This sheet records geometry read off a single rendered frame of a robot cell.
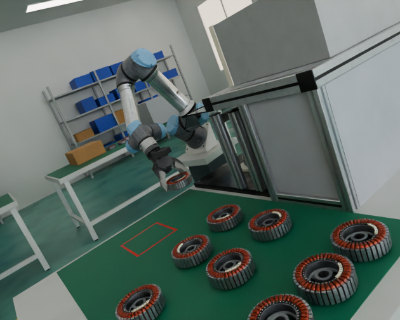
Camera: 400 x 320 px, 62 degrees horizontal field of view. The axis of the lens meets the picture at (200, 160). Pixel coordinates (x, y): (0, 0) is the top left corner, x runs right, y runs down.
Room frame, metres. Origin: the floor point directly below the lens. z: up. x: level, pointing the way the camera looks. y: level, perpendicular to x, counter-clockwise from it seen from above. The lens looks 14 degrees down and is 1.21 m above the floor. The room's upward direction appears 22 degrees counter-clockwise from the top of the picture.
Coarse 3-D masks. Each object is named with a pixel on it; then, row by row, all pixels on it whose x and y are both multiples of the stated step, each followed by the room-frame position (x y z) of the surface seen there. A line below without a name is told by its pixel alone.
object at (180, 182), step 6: (180, 174) 1.39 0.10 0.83; (186, 174) 1.35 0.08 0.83; (168, 180) 1.36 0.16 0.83; (174, 180) 1.38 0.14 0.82; (180, 180) 1.30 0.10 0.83; (186, 180) 1.31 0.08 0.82; (168, 186) 1.32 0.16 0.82; (174, 186) 1.30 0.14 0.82; (180, 186) 1.30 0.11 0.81; (186, 186) 1.31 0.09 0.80
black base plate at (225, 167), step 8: (240, 160) 1.45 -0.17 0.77; (224, 168) 1.43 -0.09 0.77; (208, 176) 1.41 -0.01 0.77; (216, 176) 1.37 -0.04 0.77; (224, 176) 1.33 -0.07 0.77; (248, 176) 1.21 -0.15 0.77; (200, 184) 1.36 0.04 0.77; (208, 184) 1.30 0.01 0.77; (216, 184) 1.27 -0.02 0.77; (224, 184) 1.23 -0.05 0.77; (232, 184) 1.20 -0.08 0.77; (248, 184) 1.13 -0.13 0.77; (240, 192) 1.14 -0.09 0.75; (248, 192) 1.10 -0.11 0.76; (256, 192) 1.06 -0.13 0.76; (264, 192) 1.02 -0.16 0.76
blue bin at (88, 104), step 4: (92, 96) 7.28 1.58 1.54; (84, 100) 7.18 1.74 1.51; (88, 100) 7.22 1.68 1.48; (92, 100) 7.26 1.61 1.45; (76, 104) 7.42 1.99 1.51; (80, 104) 7.22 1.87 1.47; (84, 104) 7.16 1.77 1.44; (88, 104) 7.20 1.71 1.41; (92, 104) 7.24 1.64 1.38; (96, 104) 7.28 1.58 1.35; (80, 108) 7.31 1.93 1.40; (84, 108) 7.14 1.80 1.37; (88, 108) 7.18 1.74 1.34; (92, 108) 7.22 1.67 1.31; (96, 108) 7.26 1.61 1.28; (80, 112) 7.43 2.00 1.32; (84, 112) 7.20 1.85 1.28
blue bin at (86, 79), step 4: (80, 76) 7.25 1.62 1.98; (84, 76) 7.29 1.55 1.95; (88, 76) 7.33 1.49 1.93; (72, 80) 7.26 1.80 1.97; (76, 80) 7.19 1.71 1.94; (80, 80) 7.23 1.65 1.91; (84, 80) 7.27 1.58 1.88; (88, 80) 7.31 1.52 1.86; (92, 80) 7.35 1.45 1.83; (72, 84) 7.37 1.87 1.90; (76, 84) 7.17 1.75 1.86; (80, 84) 7.21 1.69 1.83; (84, 84) 7.25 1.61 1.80; (72, 88) 7.48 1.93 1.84; (76, 88) 7.27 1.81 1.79
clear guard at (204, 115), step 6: (204, 108) 1.30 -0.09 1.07; (192, 114) 1.27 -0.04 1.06; (198, 114) 1.35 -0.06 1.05; (204, 114) 1.38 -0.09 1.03; (210, 114) 1.41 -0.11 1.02; (186, 120) 1.32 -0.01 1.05; (192, 120) 1.35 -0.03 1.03; (198, 120) 1.38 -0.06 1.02; (204, 120) 1.41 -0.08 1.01; (186, 126) 1.35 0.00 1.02
